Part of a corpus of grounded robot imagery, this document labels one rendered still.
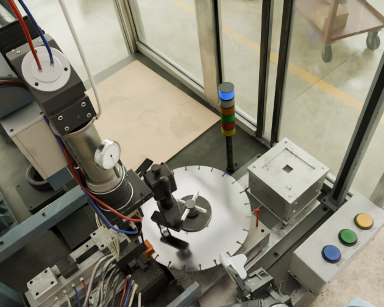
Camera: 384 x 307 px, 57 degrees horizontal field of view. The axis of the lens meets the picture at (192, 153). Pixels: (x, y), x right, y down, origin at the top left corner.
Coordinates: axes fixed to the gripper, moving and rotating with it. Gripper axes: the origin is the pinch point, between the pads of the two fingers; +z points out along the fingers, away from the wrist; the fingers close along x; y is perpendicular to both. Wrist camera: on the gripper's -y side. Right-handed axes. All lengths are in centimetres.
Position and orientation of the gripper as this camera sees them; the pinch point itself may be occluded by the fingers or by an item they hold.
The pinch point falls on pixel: (226, 275)
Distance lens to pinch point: 101.6
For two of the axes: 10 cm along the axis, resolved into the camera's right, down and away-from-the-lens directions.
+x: -3.7, -8.7, -3.4
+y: 8.6, -4.5, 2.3
